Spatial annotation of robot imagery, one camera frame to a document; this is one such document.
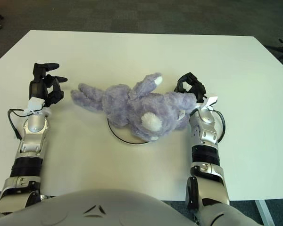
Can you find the white table leg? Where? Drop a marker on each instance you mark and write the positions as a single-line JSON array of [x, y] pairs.
[[264, 212]]

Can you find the white plate with black rim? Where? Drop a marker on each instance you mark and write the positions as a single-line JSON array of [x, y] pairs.
[[125, 137]]

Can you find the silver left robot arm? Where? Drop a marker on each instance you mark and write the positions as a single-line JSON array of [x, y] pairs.
[[30, 136]]

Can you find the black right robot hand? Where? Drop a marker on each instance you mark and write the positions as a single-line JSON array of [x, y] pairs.
[[198, 89]]

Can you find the silver robot torso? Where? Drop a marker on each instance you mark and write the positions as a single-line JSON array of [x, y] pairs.
[[108, 209]]

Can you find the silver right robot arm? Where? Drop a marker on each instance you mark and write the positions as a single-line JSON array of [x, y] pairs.
[[205, 134]]

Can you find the purple plush bunny doll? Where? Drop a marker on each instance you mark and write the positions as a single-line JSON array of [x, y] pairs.
[[141, 110]]

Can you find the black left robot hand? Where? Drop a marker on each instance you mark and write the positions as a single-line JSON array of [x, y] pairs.
[[41, 89]]

